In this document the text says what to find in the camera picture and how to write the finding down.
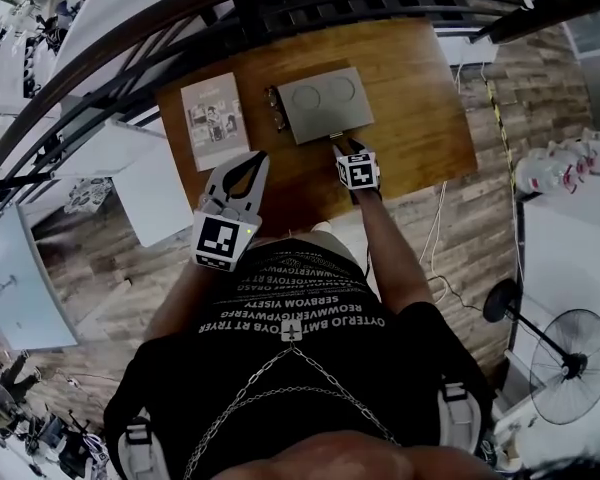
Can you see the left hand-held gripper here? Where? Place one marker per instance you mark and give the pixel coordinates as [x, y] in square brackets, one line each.
[217, 240]

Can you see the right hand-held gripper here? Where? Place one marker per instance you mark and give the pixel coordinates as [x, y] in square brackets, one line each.
[360, 172]

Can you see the grey box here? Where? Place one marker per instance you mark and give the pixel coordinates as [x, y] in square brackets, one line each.
[325, 103]

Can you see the person's left forearm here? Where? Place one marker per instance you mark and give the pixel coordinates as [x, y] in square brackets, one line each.
[180, 303]

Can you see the person's right forearm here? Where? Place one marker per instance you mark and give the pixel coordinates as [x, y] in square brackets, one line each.
[395, 248]

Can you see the wooden table with black legs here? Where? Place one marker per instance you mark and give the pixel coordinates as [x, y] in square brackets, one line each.
[410, 118]

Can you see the white picture book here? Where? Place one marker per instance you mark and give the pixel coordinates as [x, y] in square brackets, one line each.
[215, 118]

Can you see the person's right shoe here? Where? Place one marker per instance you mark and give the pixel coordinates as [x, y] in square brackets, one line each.
[322, 226]

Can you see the black eyeglasses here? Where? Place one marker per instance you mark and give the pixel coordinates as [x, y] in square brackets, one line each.
[276, 108]

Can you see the person's beige trousers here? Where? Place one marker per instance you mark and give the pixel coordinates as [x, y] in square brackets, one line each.
[342, 245]

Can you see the floral cushion stool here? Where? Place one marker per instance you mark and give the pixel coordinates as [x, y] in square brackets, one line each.
[87, 195]

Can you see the dark railing with wooden handrail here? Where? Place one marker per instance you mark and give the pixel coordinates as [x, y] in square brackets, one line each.
[180, 13]

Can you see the group of clear water jugs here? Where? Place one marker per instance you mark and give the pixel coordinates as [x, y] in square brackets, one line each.
[560, 168]

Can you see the person's black printed shirt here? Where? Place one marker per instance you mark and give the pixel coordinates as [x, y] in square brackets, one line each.
[290, 393]

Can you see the glass-top white desk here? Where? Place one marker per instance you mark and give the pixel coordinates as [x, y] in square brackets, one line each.
[20, 288]

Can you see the person's head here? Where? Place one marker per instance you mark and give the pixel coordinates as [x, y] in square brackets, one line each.
[340, 455]

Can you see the black standing fan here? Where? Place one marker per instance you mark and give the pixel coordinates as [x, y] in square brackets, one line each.
[570, 368]

